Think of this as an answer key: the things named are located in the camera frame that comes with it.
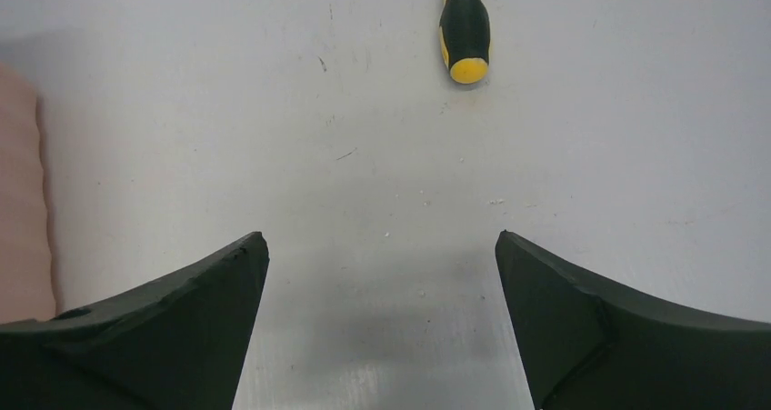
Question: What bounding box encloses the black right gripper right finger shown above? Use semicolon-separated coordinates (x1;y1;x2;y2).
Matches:
495;231;770;409

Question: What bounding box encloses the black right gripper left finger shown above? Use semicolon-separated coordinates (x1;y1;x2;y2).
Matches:
1;232;269;409

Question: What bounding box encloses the black yellow screwdriver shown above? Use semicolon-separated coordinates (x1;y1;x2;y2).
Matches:
438;0;491;85

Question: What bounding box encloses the pink plastic bin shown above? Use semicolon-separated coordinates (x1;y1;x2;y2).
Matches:
1;65;56;324

